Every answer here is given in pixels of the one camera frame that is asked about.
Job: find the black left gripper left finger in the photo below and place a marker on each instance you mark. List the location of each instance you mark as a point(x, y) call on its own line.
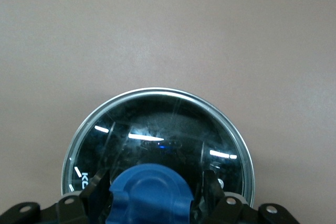
point(90, 203)

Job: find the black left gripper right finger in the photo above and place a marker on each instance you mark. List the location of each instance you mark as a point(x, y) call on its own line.
point(216, 205)

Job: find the glass lid with blue knob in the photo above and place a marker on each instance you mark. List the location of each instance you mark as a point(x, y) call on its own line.
point(157, 119)

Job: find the brown table cover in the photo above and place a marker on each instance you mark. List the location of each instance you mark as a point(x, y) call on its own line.
point(157, 24)

